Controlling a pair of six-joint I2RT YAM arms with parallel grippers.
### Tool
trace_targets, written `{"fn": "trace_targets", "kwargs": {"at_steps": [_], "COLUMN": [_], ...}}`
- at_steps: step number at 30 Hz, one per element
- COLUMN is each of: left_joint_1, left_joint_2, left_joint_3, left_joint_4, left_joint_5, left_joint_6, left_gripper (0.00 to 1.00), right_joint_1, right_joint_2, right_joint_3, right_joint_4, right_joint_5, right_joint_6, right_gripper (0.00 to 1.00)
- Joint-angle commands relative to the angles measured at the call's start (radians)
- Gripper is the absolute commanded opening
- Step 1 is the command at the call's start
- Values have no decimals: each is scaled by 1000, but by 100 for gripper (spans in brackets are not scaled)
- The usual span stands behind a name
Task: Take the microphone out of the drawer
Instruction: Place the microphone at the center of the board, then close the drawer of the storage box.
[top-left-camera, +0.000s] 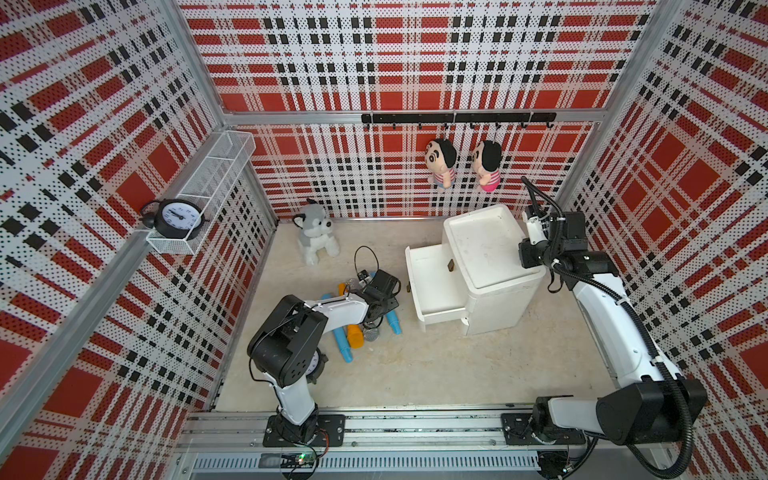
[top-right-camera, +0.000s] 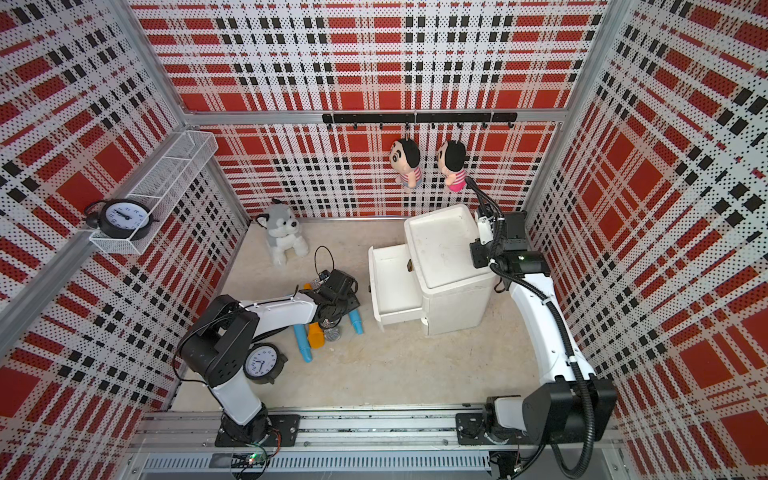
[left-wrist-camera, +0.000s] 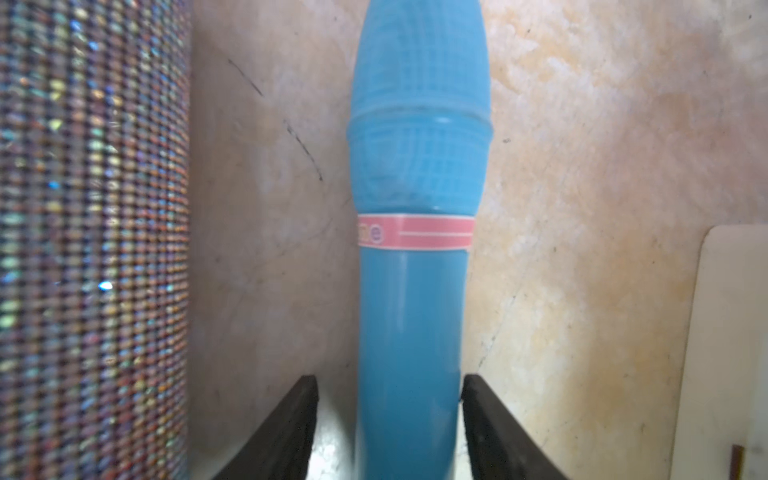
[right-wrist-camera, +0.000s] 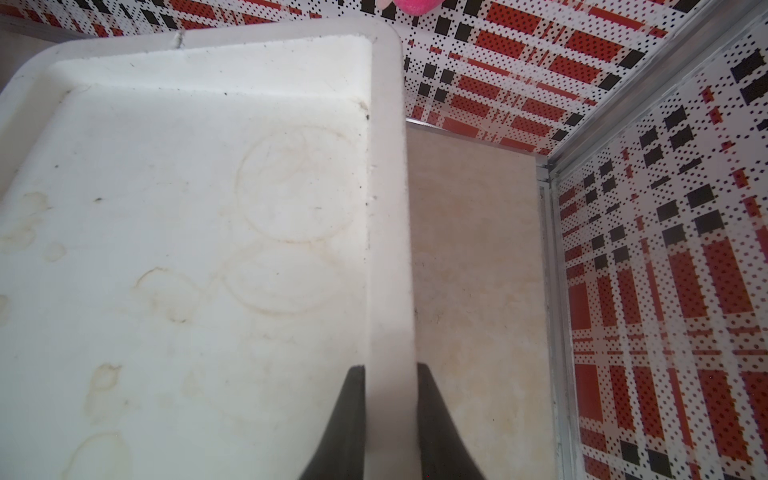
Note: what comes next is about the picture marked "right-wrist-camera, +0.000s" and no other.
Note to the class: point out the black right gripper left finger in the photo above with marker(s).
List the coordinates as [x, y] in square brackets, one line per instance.
[340, 453]

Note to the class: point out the pink-dressed plush doll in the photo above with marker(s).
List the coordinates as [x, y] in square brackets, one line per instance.
[417, 7]

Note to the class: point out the white plastic drawer cabinet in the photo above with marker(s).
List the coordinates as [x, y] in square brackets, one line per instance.
[204, 235]

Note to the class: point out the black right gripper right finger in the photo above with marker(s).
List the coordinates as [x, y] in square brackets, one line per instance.
[443, 454]

